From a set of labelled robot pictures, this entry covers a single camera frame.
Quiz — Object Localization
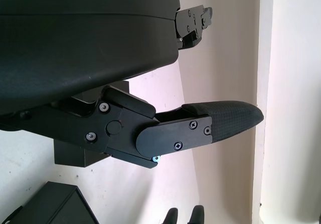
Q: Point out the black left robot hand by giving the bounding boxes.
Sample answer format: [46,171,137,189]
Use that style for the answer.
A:
[0,0,264,170]

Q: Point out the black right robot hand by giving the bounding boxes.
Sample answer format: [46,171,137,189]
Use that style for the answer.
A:
[164,204,205,224]

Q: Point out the black camera box base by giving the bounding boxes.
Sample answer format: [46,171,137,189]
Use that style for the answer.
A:
[0,181,100,224]

